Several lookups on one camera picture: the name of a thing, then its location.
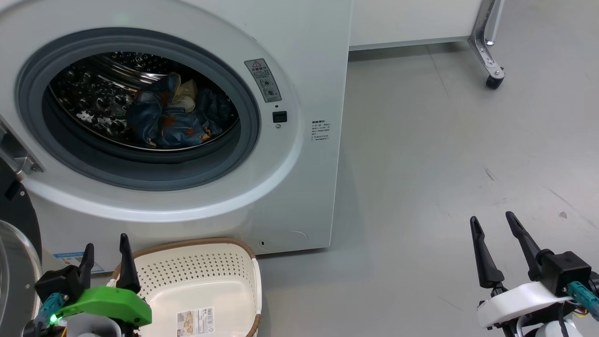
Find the blue cartoon print cloth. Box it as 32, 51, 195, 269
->
126, 73, 211, 149

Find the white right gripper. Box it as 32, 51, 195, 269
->
470, 211, 574, 328

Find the white front-load washing machine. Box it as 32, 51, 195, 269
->
0, 0, 352, 274

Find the left teal connector black cable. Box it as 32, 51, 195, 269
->
34, 293, 65, 335

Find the dark washing machine door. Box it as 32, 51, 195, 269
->
0, 157, 44, 337

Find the white table with caster leg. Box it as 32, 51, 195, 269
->
349, 0, 506, 89

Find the cream perforated laundry basket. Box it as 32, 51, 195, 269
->
110, 238, 263, 337

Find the teal connector black cable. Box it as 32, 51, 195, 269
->
567, 282, 599, 321
34, 293, 65, 335

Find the blue energy label sticker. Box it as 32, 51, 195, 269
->
53, 253, 106, 274

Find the right teal connector black cable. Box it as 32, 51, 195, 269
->
567, 282, 599, 321

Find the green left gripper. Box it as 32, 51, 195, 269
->
56, 233, 153, 327

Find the paper label in basket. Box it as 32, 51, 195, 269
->
177, 307, 215, 336

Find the grey warning sticker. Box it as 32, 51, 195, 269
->
244, 59, 282, 103

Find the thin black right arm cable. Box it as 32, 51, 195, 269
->
556, 304, 570, 337

